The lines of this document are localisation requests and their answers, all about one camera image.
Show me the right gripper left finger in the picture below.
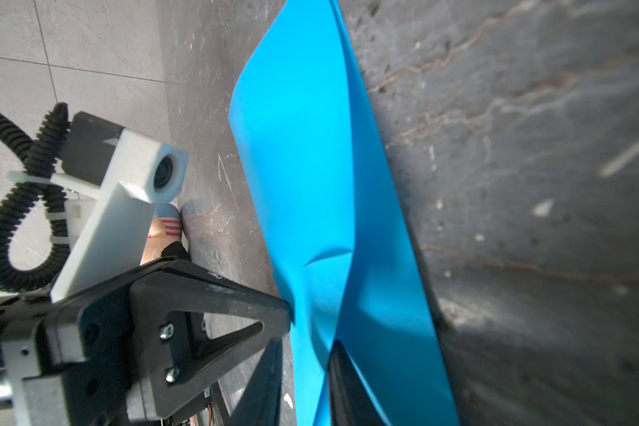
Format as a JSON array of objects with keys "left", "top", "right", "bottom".
[{"left": 228, "top": 338, "right": 283, "bottom": 426}]

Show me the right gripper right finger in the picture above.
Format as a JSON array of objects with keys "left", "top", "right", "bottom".
[{"left": 328, "top": 340, "right": 385, "bottom": 426}]

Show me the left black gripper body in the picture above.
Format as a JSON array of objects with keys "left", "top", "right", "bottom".
[{"left": 0, "top": 282, "right": 133, "bottom": 425}]

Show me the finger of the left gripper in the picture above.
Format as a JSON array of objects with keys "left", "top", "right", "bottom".
[{"left": 126, "top": 260, "right": 290, "bottom": 421}]

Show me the blue square paper sheet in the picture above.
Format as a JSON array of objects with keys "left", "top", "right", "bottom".
[{"left": 229, "top": 1, "right": 459, "bottom": 425}]

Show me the plush doll toy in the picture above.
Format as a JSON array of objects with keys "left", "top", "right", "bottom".
[{"left": 140, "top": 203, "right": 191, "bottom": 264}]

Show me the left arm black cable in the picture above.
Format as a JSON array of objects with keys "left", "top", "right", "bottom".
[{"left": 0, "top": 99, "right": 73, "bottom": 294}]

